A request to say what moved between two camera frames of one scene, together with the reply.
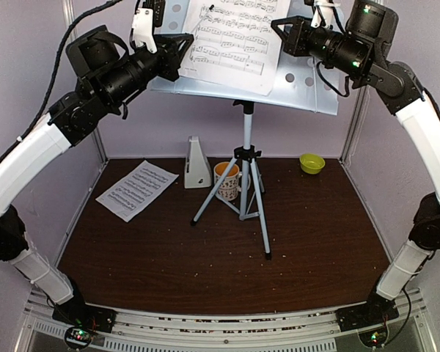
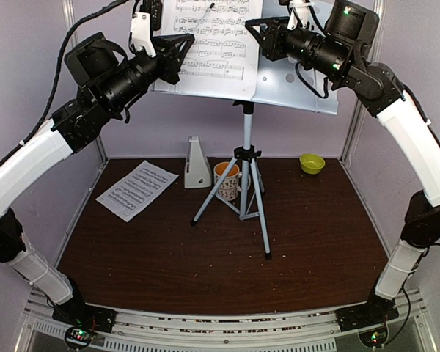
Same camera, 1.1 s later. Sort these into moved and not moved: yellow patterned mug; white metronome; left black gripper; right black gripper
Moved: right black gripper
Not moved: left black gripper; yellow patterned mug; white metronome
